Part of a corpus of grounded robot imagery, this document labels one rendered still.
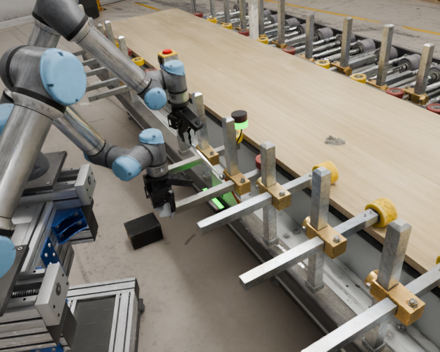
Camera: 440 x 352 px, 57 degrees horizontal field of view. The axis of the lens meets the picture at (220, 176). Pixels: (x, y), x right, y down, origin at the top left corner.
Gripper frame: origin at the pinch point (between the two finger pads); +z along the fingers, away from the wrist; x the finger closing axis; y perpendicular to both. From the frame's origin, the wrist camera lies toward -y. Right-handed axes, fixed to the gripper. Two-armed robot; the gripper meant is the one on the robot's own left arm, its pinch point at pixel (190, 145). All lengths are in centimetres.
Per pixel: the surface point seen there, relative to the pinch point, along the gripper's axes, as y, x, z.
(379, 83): -34, -110, 7
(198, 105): 0.1, -8.0, -14.9
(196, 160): -1.4, -1.1, 7.3
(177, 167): 1.7, 7.5, 7.1
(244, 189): -30.3, 3.1, 7.8
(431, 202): -89, -20, 2
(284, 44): 47, -143, 8
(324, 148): -45, -30, 2
